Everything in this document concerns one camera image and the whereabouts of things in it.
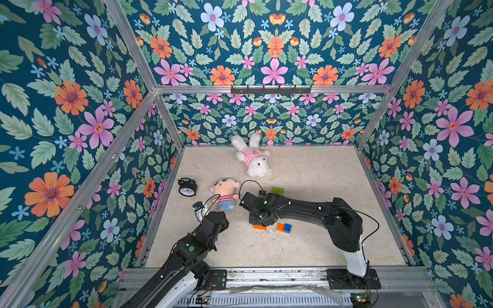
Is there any orange lego brick long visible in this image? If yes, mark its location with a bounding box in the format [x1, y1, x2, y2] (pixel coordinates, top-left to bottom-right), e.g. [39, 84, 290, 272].
[253, 225, 268, 231]

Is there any blue lego brick square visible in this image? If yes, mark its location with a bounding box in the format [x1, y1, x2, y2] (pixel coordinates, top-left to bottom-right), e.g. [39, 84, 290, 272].
[283, 224, 291, 234]

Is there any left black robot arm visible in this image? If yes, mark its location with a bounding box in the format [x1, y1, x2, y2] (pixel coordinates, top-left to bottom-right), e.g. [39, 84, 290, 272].
[123, 211, 229, 307]

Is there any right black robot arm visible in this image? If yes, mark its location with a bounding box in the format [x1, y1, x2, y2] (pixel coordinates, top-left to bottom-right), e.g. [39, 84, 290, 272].
[240, 192, 368, 278]

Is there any green lego brick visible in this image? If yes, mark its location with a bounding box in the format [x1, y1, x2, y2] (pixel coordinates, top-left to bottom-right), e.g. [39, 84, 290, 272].
[272, 187, 285, 195]

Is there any pink plush doll striped shirt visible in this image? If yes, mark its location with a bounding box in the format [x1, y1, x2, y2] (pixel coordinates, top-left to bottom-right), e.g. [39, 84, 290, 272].
[211, 178, 240, 213]

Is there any black alarm clock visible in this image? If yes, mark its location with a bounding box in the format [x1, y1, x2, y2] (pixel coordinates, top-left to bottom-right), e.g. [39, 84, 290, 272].
[178, 178, 198, 197]

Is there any white plush bunny pink shirt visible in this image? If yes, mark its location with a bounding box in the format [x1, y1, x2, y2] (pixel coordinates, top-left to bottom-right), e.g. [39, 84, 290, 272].
[231, 133, 273, 178]

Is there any green circuit board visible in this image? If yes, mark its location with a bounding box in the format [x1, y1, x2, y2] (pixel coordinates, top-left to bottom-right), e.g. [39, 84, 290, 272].
[350, 293, 372, 308]

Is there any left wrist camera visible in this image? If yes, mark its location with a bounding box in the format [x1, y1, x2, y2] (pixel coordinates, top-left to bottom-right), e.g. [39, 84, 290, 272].
[193, 201, 207, 222]

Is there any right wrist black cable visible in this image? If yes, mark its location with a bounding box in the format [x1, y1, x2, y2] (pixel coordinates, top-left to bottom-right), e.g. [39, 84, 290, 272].
[238, 180, 266, 201]

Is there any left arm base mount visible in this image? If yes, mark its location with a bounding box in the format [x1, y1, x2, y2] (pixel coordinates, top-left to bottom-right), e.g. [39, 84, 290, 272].
[202, 269, 228, 291]

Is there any small controller board with wires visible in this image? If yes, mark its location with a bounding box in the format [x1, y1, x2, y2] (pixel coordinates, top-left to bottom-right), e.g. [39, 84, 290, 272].
[195, 296, 211, 306]

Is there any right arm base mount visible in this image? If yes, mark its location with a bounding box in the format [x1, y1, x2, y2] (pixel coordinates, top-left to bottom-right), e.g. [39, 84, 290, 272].
[326, 268, 381, 290]

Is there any black wall hook bar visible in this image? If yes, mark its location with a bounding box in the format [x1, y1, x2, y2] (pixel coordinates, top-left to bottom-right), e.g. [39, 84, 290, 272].
[230, 85, 312, 96]

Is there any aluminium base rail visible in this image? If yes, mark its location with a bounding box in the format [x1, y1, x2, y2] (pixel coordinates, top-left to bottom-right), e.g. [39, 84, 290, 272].
[153, 266, 444, 308]

